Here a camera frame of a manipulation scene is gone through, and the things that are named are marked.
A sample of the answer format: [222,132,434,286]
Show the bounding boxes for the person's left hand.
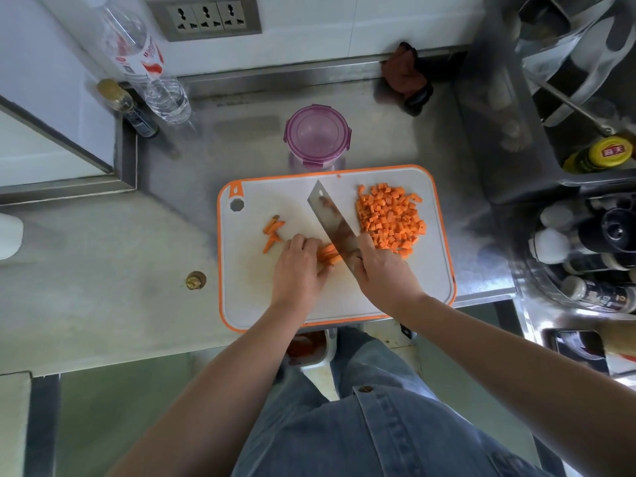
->
[270,234,334,319]

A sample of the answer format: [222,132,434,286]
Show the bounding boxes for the person's right hand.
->
[353,234,429,319]

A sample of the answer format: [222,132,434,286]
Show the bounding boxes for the brown-centred carrot end slice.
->
[317,242,345,267]

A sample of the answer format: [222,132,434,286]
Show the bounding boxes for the round carrot slice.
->
[262,214,287,256]

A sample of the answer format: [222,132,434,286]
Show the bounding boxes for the pile of diced carrot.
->
[354,182,429,260]

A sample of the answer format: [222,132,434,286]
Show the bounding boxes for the black-handled kitchen knife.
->
[306,179,414,341]

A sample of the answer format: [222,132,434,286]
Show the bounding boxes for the purple lidded container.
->
[283,103,353,170]

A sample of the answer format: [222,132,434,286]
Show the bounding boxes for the person's right forearm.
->
[402,294,636,477]

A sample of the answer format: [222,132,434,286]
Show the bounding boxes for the person's left forearm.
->
[107,302,314,477]

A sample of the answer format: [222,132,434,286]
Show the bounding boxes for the white orange-rimmed cutting board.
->
[216,164,458,335]

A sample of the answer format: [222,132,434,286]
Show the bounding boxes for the white waste bin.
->
[284,328,339,372]

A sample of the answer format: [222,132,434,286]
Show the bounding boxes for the blue denim trousers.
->
[233,326,438,477]

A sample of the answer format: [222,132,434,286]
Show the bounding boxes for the pale green cabinet front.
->
[53,352,195,477]
[416,302,541,468]

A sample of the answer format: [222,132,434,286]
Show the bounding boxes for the clear round basin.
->
[514,201,636,317]

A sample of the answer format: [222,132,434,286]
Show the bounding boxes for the blue denim shirt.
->
[232,384,555,477]

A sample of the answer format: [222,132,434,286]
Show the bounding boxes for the group of seasoning bottles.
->
[527,192,636,315]

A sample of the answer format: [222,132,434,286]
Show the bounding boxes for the black rectangular device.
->
[543,328,611,377]

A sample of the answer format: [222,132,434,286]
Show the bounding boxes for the dark red cloth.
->
[380,41,435,118]

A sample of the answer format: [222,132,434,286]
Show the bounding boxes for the small gold-capped bottle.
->
[96,78,160,139]

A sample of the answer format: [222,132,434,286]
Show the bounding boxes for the clear plastic water bottle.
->
[81,0,193,127]

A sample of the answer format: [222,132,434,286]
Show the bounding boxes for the yellow-capped sauce bottle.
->
[562,135,635,175]

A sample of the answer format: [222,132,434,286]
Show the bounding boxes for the white and black bag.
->
[515,0,636,128]

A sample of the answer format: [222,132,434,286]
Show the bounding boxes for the metal utensil handle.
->
[525,69,636,144]

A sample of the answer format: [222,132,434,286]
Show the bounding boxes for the grey wall socket panel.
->
[143,0,263,43]

